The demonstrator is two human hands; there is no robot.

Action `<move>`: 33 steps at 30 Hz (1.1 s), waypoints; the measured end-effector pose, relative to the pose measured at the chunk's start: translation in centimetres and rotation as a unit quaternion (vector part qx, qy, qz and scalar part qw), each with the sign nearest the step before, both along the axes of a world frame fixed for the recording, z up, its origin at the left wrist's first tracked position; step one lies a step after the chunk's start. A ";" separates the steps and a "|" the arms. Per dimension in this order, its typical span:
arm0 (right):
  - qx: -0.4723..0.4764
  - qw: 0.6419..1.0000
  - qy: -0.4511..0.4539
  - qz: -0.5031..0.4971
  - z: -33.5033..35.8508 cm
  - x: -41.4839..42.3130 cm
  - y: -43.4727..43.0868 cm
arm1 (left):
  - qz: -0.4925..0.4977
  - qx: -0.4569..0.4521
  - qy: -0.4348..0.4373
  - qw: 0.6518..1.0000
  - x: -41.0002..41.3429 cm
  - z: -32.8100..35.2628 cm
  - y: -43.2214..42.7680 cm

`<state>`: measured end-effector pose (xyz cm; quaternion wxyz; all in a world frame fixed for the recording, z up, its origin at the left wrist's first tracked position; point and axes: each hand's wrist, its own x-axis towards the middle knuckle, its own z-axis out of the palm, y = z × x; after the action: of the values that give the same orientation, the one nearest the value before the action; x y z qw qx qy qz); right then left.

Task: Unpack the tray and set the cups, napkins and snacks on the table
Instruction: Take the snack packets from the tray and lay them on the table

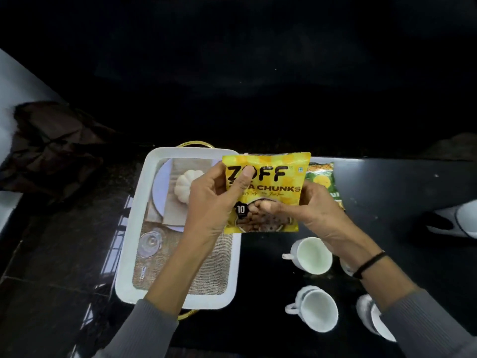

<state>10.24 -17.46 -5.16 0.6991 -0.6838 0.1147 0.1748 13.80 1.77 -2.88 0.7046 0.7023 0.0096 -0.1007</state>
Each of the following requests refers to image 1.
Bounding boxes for person's right hand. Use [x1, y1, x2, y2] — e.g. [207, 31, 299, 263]
[254, 179, 387, 277]

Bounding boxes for person's left hand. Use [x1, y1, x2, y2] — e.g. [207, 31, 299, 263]
[181, 162, 258, 255]

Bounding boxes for green snack packet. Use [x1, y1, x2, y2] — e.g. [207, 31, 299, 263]
[304, 162, 346, 212]

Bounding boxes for white cup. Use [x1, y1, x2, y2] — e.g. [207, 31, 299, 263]
[356, 293, 397, 343]
[281, 236, 333, 275]
[339, 257, 359, 277]
[284, 285, 339, 334]

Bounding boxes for yellow snack packet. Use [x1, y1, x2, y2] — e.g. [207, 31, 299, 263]
[222, 152, 312, 234]

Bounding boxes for white tray with gold handles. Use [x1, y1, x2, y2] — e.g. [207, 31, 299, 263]
[114, 140, 242, 320]

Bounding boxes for white paper napkin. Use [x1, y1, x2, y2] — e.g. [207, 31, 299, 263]
[426, 199, 477, 240]

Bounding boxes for person's left forearm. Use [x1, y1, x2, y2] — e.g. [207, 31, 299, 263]
[93, 236, 209, 358]

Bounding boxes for person's right forearm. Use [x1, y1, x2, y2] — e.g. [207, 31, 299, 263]
[354, 253, 477, 358]

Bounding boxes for black wrist band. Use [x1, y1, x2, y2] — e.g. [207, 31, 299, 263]
[352, 251, 388, 280]

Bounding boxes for black table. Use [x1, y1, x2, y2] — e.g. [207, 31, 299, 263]
[167, 156, 477, 358]

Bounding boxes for black round holder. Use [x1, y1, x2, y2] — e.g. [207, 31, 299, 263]
[419, 210, 456, 236]

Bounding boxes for brown cloth bag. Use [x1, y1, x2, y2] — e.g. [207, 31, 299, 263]
[0, 101, 117, 201]

